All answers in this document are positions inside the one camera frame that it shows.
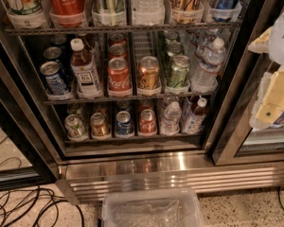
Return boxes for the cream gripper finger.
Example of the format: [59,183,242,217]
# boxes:
[249,66,284,131]
[248,26,273,54]

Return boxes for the tea bottle white cap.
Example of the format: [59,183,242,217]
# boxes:
[69,38,103,99]

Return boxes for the rear clear water bottle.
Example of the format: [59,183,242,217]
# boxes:
[193,28,219,60]

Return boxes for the right fridge glass door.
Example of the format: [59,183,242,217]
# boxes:
[204,0,284,166]

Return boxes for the fridge glass door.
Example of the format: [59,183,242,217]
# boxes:
[204,0,284,166]
[0,30,59,191]

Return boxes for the front clear water bottle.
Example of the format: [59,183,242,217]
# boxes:
[191,37,226,93]

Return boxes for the bottom shelf white label bottle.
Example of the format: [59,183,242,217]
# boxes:
[182,97,207,134]

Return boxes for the bottom shelf small water bottle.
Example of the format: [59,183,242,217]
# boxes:
[161,101,182,135]

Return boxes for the bottom shelf red coke can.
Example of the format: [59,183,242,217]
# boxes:
[139,109,156,133]

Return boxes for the bottom shelf blue pepsi can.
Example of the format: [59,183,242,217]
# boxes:
[115,111,133,136]

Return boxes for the bottom shelf gold can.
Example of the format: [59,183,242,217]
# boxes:
[90,113,110,136]

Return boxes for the stainless fridge base grille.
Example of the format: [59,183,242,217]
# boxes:
[56,151,284,204]

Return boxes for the left fridge glass door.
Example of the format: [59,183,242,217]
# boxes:
[0,30,59,191]

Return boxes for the front green soda can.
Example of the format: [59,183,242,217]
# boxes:
[168,55,190,88]

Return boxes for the green soda can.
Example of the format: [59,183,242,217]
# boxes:
[165,42,184,61]
[163,30,179,44]
[168,55,190,88]

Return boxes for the rear green soda can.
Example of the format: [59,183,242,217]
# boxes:
[163,30,179,44]

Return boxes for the gold caffeine-free coke can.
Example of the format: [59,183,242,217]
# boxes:
[138,56,159,90]

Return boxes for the red coca-cola can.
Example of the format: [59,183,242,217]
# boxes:
[109,44,128,60]
[108,58,131,92]
[108,33,127,46]

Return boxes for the rear red coca-cola can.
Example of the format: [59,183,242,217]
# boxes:
[108,33,127,46]

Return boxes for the front red coca-cola can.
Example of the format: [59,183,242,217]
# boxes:
[108,58,131,92]

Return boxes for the clear plastic bin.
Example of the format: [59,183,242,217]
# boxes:
[102,188,204,227]

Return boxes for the rear dark can left column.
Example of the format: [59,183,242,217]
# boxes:
[51,35,68,47]

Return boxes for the dark can column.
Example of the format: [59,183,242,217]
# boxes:
[44,46,63,63]
[51,35,68,47]

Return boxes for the middle dark can left column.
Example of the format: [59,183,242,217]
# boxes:
[44,46,63,63]

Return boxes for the front blue pepsi can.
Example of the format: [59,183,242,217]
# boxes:
[40,61,69,96]

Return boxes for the upper wire fridge shelf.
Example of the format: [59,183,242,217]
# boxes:
[5,21,241,36]

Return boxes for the wire fridge shelf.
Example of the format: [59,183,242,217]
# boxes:
[44,91,216,105]
[5,21,241,36]

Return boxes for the middle wire fridge shelf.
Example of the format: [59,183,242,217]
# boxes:
[44,91,216,105]

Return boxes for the black cables on floor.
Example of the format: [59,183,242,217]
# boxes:
[0,135,85,227]

